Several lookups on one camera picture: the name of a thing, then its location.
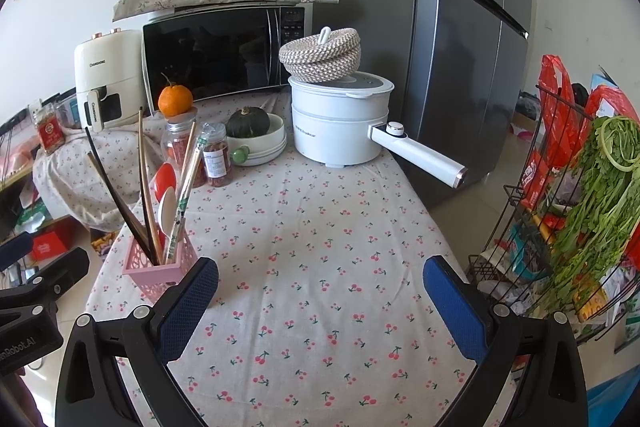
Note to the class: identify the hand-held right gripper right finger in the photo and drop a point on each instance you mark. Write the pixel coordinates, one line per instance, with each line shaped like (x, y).
(452, 307)

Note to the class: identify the red plastic spoon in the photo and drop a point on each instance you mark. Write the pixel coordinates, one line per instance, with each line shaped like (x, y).
(164, 179)

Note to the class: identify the red plastic bag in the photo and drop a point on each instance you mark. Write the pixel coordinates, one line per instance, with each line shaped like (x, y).
(552, 87)

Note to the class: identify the green kabocha squash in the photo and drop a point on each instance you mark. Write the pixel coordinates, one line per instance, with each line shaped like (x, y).
(247, 123)

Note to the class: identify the white dish with green knob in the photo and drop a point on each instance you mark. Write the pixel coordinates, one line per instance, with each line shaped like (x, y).
(272, 142)

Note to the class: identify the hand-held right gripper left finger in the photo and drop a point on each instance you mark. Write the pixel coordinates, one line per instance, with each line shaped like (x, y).
(192, 307)

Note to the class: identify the white air fryer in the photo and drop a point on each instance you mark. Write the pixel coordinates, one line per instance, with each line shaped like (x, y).
(105, 72)

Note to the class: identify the black microwave oven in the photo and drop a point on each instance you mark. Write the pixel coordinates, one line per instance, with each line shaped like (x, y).
(210, 52)

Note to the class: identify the grey refrigerator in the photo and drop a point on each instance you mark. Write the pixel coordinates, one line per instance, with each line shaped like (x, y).
(450, 57)

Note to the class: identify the black chopstick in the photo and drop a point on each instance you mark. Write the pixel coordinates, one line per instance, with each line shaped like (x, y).
(112, 179)

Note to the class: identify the pink perforated utensil holder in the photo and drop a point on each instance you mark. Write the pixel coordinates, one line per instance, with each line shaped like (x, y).
(150, 272)

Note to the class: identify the tangerine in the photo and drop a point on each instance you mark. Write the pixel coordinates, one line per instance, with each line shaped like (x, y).
(175, 101)

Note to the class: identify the red box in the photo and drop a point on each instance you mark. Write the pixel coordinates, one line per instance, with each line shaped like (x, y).
(47, 245)

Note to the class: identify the cherry print tablecloth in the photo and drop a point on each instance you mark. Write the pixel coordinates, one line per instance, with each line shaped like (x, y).
(310, 257)

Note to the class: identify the leafy green vegetables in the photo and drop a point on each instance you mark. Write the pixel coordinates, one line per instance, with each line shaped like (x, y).
(595, 207)

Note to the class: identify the clear plastic container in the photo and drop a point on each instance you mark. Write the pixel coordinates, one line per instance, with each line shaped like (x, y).
(67, 114)

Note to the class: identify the blue plastic bag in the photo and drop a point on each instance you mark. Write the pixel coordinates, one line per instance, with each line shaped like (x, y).
(610, 402)

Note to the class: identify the white electric pot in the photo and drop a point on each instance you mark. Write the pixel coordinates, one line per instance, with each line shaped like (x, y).
(330, 127)

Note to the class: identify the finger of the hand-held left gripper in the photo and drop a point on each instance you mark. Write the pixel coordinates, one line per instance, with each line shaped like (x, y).
(15, 248)
(55, 272)

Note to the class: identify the labelled jar of goji berries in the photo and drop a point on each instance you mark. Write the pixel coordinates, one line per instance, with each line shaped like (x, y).
(217, 162)

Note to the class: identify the clear jar of goji berries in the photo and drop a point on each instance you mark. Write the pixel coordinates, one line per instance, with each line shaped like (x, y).
(172, 147)

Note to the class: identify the red snack packet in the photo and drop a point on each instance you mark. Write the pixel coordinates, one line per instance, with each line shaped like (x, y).
(535, 177)

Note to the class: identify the white plastic spoon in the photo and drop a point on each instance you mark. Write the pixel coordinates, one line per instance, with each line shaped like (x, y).
(167, 207)

